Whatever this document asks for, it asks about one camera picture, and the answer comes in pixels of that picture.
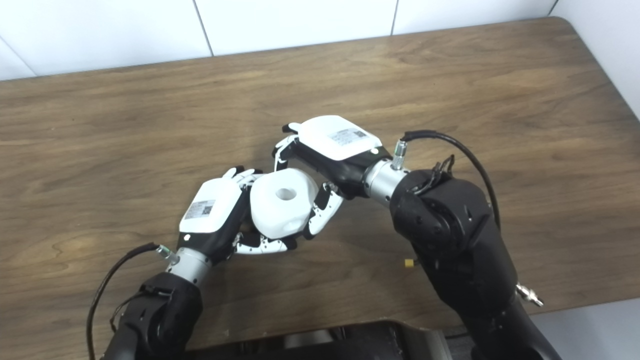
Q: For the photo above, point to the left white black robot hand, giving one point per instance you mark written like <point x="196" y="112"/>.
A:
<point x="212" y="207"/>

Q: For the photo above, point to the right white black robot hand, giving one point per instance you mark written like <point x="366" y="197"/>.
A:
<point x="335" y="140"/>

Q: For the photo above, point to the round white plastic piece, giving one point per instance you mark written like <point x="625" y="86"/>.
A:
<point x="275" y="215"/>

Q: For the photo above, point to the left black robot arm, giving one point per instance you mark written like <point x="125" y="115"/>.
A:
<point x="160" y="315"/>

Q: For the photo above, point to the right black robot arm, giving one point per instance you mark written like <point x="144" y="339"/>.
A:
<point x="455" y="240"/>

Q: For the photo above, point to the small yellow connector plug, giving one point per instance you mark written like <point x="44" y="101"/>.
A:
<point x="409" y="263"/>

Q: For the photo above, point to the black robot torso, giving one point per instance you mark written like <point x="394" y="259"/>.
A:
<point x="350" y="345"/>

